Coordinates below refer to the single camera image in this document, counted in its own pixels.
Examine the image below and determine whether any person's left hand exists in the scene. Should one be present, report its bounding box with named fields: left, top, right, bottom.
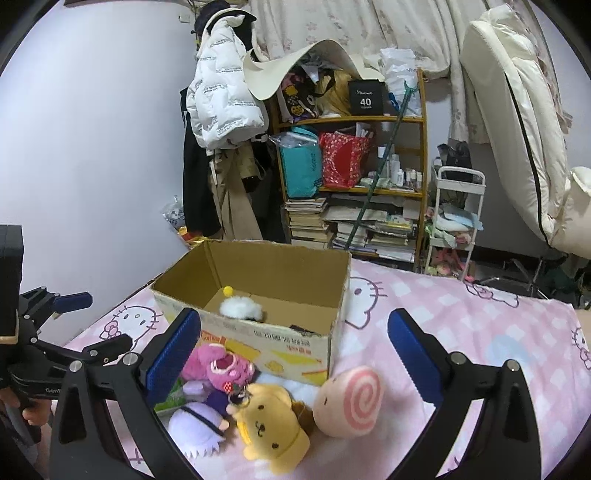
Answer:
left=0, top=387, right=52, bottom=446

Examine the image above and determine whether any wooden bookshelf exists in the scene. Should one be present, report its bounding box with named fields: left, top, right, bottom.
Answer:
left=268, top=68, right=428, bottom=274

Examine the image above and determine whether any cardboard box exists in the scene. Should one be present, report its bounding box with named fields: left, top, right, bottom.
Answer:
left=151, top=239, right=353, bottom=387

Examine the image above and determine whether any stack of magazines and books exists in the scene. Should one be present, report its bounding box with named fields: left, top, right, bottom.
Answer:
left=322, top=198, right=419, bottom=265

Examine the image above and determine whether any red patterned bag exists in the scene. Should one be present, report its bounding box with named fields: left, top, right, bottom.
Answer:
left=318, top=132, right=373, bottom=189

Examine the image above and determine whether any floral curtain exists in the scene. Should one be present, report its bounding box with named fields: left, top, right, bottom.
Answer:
left=248, top=0, right=574, bottom=145

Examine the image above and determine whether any yellow dog plush toy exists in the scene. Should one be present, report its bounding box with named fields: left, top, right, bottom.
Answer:
left=228, top=383, right=313, bottom=476

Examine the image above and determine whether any black box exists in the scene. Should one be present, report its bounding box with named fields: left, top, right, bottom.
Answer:
left=347, top=80, right=387, bottom=116

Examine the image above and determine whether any beige coat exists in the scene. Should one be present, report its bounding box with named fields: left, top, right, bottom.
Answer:
left=208, top=142, right=265, bottom=241

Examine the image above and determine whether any green packet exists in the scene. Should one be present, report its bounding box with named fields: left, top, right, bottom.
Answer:
left=154, top=378, right=186, bottom=414

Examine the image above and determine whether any pink printed bed sheet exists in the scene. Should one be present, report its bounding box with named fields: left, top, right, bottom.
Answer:
left=59, top=257, right=591, bottom=480

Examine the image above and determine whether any white fluffy plush yellow ball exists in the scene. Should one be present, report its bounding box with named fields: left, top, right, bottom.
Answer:
left=218, top=286, right=267, bottom=322

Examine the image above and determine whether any purple plush toy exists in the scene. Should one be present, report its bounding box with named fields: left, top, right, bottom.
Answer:
left=167, top=381, right=239, bottom=460

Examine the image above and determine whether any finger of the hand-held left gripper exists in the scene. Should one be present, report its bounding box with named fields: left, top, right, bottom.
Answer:
left=18, top=286, right=94, bottom=334
left=32, top=333, right=136, bottom=371

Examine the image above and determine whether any row of small bottles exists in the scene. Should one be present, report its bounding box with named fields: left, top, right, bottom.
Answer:
left=375, top=145, right=424, bottom=193

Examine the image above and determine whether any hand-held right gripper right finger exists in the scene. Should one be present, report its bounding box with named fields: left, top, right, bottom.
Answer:
left=387, top=308, right=543, bottom=480

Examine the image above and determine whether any teal bag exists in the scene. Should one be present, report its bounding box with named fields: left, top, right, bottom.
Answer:
left=278, top=128, right=324, bottom=199

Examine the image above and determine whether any pink swirl round plush toy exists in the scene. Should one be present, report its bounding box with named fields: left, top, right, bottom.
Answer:
left=312, top=366, right=386, bottom=439

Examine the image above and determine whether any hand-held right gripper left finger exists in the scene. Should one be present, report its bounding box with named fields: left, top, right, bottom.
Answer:
left=48, top=307, right=204, bottom=480

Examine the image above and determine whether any clear plastic bag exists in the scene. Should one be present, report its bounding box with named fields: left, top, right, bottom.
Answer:
left=161, top=198, right=186, bottom=232

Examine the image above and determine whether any cream wide-brim hat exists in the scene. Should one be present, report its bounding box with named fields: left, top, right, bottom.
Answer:
left=243, top=39, right=385, bottom=100

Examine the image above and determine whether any white trolley cart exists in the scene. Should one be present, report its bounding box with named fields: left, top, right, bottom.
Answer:
left=422, top=165, right=487, bottom=280

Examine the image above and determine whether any green pole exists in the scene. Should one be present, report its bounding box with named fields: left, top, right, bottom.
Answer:
left=348, top=80, right=417, bottom=253

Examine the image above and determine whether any pile of pastel cloths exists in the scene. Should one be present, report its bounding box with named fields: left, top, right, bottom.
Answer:
left=427, top=203, right=484, bottom=244

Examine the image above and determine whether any white puffer jacket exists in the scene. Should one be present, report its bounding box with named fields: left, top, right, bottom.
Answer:
left=187, top=16, right=269, bottom=150

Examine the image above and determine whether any pink bear plush toy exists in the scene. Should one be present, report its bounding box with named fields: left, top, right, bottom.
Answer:
left=181, top=344, right=256, bottom=394

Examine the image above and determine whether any black coat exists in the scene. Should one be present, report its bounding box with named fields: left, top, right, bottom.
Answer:
left=179, top=88, right=223, bottom=239

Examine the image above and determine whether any white plastic bag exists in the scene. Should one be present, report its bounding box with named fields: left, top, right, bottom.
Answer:
left=379, top=47, right=424, bottom=117

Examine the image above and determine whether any black cap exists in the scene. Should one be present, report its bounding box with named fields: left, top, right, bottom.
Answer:
left=194, top=0, right=257, bottom=34

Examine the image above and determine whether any cream padded chair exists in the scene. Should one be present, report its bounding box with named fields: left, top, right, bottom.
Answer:
left=459, top=4, right=591, bottom=301

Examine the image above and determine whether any black cartoon print bag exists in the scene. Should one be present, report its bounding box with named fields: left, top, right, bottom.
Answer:
left=279, top=68, right=336, bottom=123

